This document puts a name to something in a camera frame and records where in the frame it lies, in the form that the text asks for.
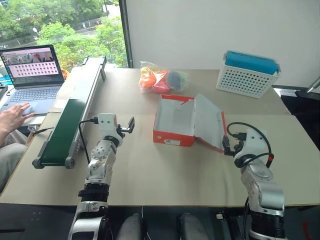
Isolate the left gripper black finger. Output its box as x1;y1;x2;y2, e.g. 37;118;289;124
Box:
127;116;136;135

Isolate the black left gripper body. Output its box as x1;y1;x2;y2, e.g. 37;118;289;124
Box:
116;125;130;139

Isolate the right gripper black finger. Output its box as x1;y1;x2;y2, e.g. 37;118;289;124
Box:
222;135;232;156
233;138;245;153

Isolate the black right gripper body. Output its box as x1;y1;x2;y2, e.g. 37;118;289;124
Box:
227;139;245;157

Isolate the orange shoe box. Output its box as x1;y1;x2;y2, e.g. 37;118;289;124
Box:
152;92;228;154

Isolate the green conveyor belt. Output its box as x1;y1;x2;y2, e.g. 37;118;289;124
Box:
31;56;108;170

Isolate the blue box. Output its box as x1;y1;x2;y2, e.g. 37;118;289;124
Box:
224;50;279;76

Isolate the person's bare hand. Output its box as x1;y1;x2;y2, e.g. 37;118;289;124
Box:
0;102;37;137

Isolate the clear bag of colourful toys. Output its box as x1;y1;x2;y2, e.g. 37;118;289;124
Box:
138;60;190;95

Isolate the white perforated plastic basket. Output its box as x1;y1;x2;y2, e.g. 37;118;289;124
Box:
215;51;282;99

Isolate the black chair with metal bar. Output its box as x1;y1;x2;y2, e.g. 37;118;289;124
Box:
279;76;320;151

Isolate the dark rounded shape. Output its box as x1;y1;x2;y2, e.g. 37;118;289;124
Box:
176;212;210;240
116;213;144;240

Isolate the grey laptop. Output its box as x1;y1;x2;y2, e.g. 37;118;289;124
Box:
0;44;66;119

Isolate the person's grey trouser leg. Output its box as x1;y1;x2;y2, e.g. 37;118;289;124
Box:
0;142;28;193

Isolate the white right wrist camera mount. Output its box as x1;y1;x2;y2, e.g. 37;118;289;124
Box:
233;128;269;161

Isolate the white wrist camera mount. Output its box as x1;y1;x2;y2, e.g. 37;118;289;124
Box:
96;112;119;138
233;128;269;161

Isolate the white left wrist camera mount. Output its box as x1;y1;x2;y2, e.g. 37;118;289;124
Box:
96;112;119;138

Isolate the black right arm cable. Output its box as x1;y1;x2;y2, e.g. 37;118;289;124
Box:
226;121;275;169

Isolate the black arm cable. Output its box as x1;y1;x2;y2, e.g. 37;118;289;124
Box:
226;121;275;169
78;116;100;165

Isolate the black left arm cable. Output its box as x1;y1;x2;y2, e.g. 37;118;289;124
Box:
78;116;100;165

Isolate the thin black table cable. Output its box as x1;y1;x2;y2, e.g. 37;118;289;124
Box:
32;126;55;137

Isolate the thin white cable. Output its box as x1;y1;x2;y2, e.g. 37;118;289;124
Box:
140;206;151;240

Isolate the dark window frame post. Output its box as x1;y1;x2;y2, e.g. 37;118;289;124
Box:
118;0;133;69

